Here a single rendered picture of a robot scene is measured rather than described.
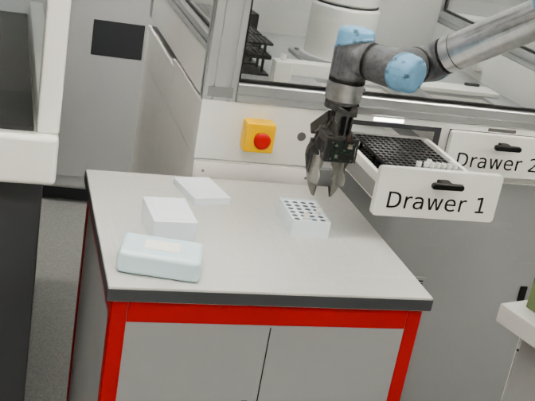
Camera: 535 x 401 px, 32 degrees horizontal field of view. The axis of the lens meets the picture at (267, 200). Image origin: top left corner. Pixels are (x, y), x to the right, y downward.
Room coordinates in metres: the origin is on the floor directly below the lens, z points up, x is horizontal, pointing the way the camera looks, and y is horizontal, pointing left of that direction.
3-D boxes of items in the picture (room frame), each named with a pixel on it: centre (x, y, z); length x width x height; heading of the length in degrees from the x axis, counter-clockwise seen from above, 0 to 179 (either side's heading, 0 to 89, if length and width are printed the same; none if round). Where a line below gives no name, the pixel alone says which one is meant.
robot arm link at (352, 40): (1.86, -0.12, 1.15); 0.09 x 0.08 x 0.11; 53
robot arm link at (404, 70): (1.82, -0.21, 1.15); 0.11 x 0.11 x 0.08; 53
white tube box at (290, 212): (1.88, -0.08, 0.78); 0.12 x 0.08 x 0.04; 16
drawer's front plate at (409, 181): (1.92, -0.36, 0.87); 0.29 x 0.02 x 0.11; 108
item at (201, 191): (1.96, 0.15, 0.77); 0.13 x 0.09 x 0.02; 30
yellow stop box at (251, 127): (2.11, 0.05, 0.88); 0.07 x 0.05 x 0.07; 108
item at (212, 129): (2.70, -0.15, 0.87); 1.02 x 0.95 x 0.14; 108
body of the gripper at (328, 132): (1.86, -0.12, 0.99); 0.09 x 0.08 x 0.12; 16
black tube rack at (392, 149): (2.11, -0.30, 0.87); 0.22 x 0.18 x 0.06; 18
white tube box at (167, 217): (1.71, 0.19, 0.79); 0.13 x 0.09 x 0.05; 21
